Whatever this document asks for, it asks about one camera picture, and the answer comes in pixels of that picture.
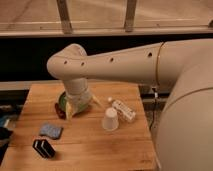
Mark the beige cloth-wrapped gripper body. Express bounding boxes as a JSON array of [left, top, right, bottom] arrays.
[[66, 88, 92, 113]]

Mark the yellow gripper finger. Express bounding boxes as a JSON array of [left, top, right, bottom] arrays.
[[65, 102, 72, 120], [92, 95, 104, 109]]

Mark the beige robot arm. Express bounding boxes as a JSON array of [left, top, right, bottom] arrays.
[[47, 38, 213, 171]]

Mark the black and white eraser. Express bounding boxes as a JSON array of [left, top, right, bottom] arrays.
[[33, 139, 55, 158]]

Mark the green bowl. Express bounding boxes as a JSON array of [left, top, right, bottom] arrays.
[[58, 91, 90, 115]]

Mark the dark red small object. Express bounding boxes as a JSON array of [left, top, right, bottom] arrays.
[[55, 103, 66, 119]]

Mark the blue sponge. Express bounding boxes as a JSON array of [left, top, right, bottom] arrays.
[[39, 123, 63, 140]]

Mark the clear plastic water bottle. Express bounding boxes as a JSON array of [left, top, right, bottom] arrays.
[[108, 97, 136, 123]]

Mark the black hanging cable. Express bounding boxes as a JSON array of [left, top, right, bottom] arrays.
[[148, 87, 159, 132]]

